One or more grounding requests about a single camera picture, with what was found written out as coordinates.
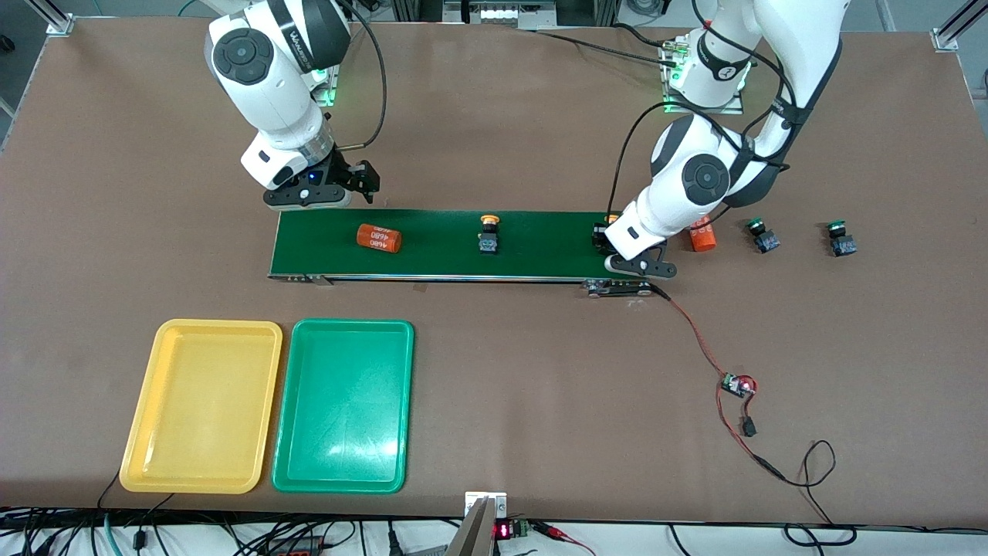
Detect green conveyor belt unit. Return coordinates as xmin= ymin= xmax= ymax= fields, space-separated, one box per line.
xmin=267 ymin=206 xmax=655 ymax=299

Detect red clip leads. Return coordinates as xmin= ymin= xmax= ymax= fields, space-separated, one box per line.
xmin=533 ymin=522 xmax=597 ymax=556

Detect green plastic tray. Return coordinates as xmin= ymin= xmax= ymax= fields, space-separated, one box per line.
xmin=271 ymin=318 xmax=415 ymax=495

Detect thin black looped cable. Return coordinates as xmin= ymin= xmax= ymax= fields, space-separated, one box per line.
xmin=760 ymin=439 xmax=859 ymax=548

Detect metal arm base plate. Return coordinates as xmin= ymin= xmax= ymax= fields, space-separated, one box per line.
xmin=660 ymin=39 xmax=746 ymax=115
xmin=311 ymin=66 xmax=342 ymax=107

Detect green push button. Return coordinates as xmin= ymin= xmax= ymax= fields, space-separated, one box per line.
xmin=746 ymin=219 xmax=781 ymax=254
xmin=826 ymin=221 xmax=858 ymax=258

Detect silver lit device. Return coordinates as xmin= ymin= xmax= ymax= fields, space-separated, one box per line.
xmin=442 ymin=0 xmax=558 ymax=32

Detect aluminium frame post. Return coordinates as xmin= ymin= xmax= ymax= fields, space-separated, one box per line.
xmin=930 ymin=0 xmax=988 ymax=53
xmin=23 ymin=0 xmax=76 ymax=37

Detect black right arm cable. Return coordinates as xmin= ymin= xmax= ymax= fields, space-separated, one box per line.
xmin=332 ymin=0 xmax=387 ymax=151

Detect grey metal mount bar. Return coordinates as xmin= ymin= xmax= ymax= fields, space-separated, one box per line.
xmin=446 ymin=498 xmax=495 ymax=556

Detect thin red wire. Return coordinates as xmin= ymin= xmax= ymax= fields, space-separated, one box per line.
xmin=716 ymin=382 xmax=773 ymax=468

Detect yellow plastic tray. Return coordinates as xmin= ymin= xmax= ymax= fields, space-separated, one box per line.
xmin=119 ymin=318 xmax=284 ymax=495

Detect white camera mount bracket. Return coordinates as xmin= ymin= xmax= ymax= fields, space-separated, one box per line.
xmin=465 ymin=492 xmax=508 ymax=520

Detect black cable on table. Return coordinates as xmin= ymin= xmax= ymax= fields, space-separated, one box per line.
xmin=533 ymin=22 xmax=680 ymax=69

